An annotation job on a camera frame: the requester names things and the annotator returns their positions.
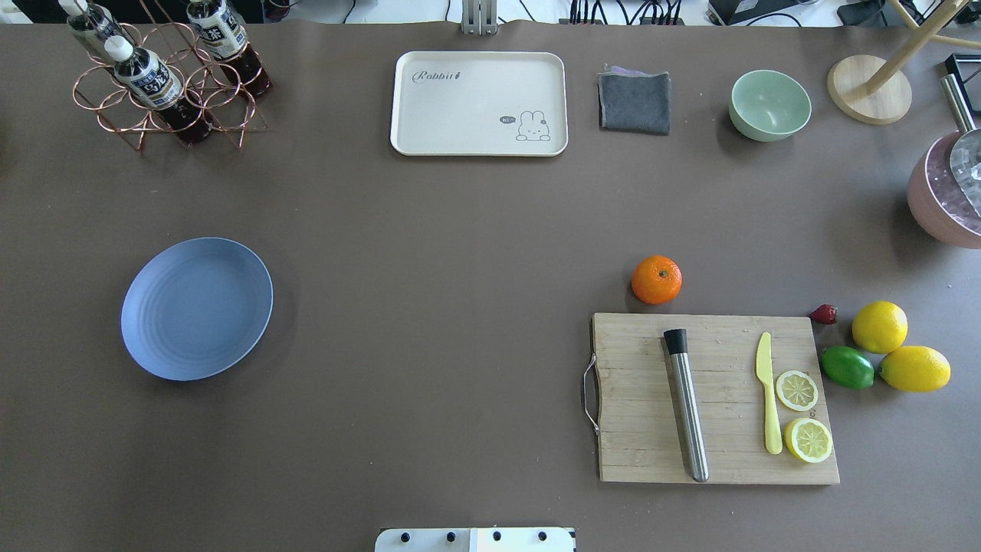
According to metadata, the blue plate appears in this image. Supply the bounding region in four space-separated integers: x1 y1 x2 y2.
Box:
120 237 274 382

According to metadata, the orange mandarin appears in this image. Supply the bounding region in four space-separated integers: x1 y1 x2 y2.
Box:
631 255 684 305

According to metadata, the cream rabbit tray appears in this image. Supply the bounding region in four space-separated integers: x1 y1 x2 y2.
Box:
389 51 569 157

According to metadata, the steel muddler black tip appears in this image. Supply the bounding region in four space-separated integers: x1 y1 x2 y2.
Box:
663 328 710 483

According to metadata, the wooden cutting board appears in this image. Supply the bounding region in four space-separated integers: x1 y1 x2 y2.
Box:
592 312 840 485

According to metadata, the grey folded cloth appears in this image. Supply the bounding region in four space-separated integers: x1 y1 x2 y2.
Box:
598 65 672 136

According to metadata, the yellow plastic knife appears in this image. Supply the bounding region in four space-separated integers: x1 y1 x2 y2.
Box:
756 332 783 455

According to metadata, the green bowl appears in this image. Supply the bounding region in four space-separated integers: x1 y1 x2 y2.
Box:
728 70 812 143

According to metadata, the lemon half slice upper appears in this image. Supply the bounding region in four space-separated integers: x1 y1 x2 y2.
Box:
775 370 819 412

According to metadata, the lemon half slice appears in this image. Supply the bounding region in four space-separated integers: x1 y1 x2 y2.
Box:
783 417 834 464
775 370 819 412

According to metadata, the red strawberry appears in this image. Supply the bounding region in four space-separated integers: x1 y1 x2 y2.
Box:
807 304 838 325

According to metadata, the lemon half slice lower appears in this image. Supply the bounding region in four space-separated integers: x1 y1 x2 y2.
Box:
783 417 834 464

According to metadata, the green lime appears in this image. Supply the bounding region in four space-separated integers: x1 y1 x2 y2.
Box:
819 346 876 390

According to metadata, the dark tea bottle middle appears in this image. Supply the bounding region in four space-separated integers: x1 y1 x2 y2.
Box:
185 1 273 97

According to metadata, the yellow lemon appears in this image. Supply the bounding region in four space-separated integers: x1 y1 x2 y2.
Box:
879 346 952 393
851 301 908 354

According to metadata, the dark tea bottle front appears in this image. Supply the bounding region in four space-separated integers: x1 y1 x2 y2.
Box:
105 36 212 144

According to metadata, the wooden cup tree stand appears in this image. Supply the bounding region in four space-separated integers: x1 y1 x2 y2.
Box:
826 1 980 125

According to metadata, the pink ice bucket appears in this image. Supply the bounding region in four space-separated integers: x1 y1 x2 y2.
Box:
907 131 980 249

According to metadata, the steel ice scoop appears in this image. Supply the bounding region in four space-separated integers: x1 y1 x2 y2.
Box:
940 74 981 217

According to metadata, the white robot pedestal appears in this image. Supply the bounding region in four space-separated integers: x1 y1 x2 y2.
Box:
374 527 577 551

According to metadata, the copper wire bottle rack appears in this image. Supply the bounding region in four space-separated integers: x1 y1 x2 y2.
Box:
61 1 273 151

